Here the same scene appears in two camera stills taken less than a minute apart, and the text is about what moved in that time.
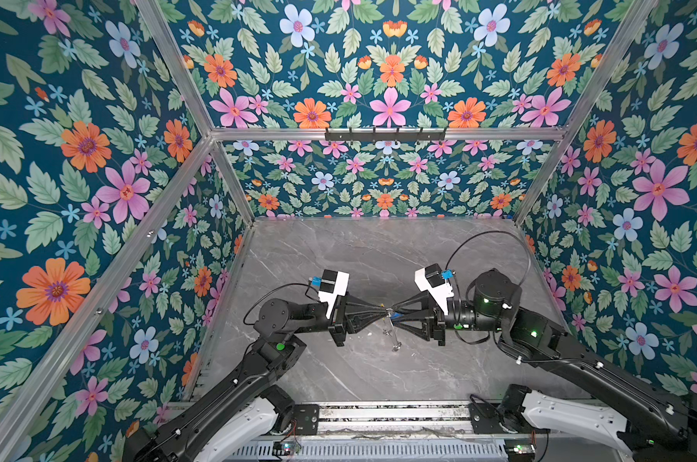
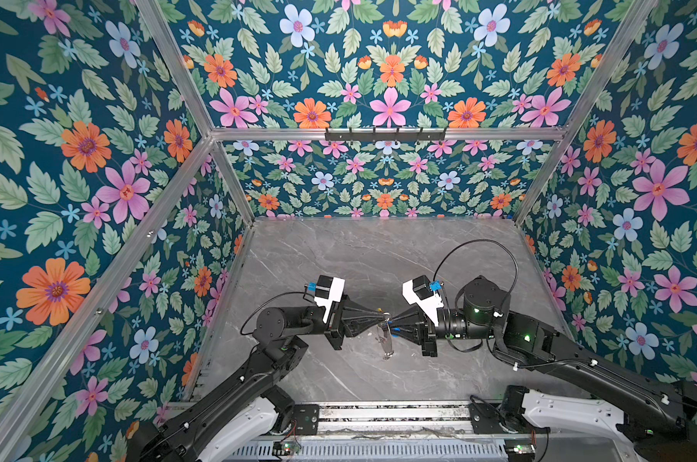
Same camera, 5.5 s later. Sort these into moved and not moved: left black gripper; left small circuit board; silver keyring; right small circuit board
Moved: silver keyring
Not moved: left black gripper; left small circuit board; right small circuit board
